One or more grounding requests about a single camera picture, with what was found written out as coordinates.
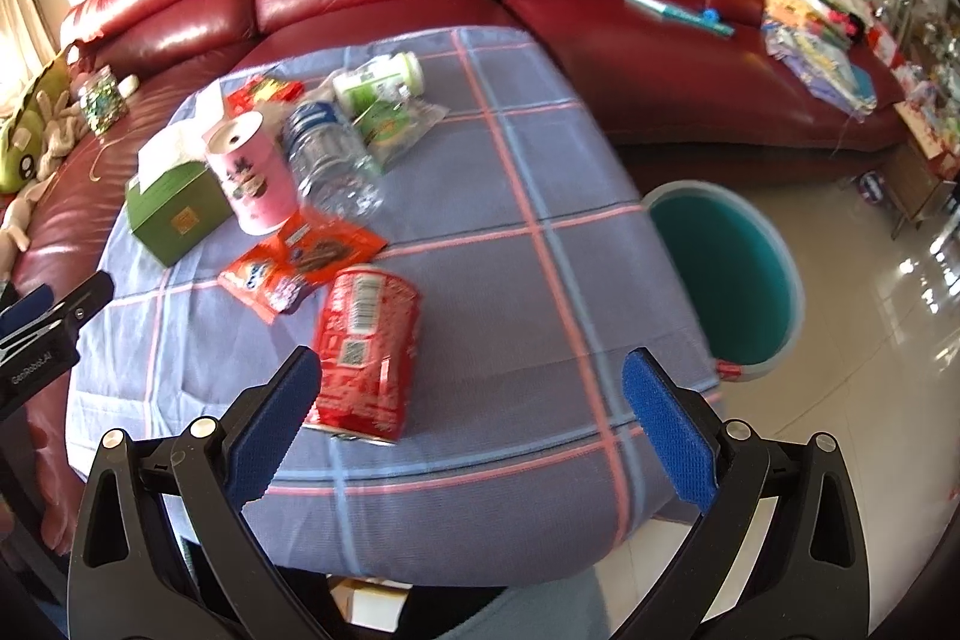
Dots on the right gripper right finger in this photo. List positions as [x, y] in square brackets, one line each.
[810, 579]

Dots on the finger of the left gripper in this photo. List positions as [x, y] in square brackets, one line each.
[82, 304]
[25, 310]

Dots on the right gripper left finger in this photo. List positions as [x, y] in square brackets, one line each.
[127, 578]

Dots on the green tissue box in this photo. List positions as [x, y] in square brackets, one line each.
[174, 200]

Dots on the orange snack wrapper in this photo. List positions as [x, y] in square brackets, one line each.
[306, 253]

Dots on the pink paper cup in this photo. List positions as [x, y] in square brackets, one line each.
[252, 173]

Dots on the red yellow snack bag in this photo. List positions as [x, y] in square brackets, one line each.
[262, 89]

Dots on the clear plastic water bottle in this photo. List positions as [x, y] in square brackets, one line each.
[333, 171]

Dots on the red crushed drink can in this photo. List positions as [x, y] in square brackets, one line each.
[366, 340]

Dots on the green clear snack packet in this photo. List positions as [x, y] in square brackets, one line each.
[390, 130]

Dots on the teal round trash bin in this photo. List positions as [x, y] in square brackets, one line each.
[737, 271]

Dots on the beige plush rabbit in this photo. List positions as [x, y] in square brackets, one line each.
[65, 128]

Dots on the green plush toy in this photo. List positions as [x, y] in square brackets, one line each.
[23, 132]

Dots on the green sequin pouch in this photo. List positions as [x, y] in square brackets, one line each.
[101, 101]

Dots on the green white plastic jar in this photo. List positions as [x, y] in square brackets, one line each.
[383, 79]

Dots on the blue plaid table cloth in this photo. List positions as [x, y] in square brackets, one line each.
[538, 270]

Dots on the wooden side table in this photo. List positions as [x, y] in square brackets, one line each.
[922, 171]

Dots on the pile of colourful papers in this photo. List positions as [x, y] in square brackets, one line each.
[838, 49]

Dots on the blue round toy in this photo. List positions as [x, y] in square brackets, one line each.
[711, 16]

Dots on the teal book on sofa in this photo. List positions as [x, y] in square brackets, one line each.
[682, 15]

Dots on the red leather sofa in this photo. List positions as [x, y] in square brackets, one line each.
[672, 102]

